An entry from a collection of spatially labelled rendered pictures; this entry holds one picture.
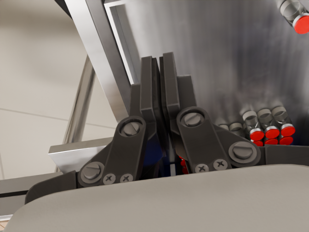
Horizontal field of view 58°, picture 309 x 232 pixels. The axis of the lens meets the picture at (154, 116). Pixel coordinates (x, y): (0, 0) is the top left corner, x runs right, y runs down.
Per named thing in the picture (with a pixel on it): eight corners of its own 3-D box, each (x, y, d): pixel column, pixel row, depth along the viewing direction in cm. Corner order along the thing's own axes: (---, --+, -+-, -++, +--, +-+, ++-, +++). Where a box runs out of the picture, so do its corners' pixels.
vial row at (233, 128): (282, 124, 47) (292, 145, 44) (177, 139, 49) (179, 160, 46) (284, 114, 45) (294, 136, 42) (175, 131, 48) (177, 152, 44)
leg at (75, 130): (112, 38, 124) (85, 194, 70) (93, 42, 125) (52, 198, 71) (106, 20, 118) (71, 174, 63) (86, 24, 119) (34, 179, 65)
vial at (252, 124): (255, 118, 46) (264, 140, 43) (242, 120, 46) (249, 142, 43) (256, 109, 44) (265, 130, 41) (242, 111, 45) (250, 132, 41)
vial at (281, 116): (284, 114, 45) (294, 136, 42) (270, 116, 46) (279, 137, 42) (286, 104, 44) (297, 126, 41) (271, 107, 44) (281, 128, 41)
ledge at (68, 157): (134, 176, 61) (134, 184, 60) (78, 184, 63) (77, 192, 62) (115, 136, 52) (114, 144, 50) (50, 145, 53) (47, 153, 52)
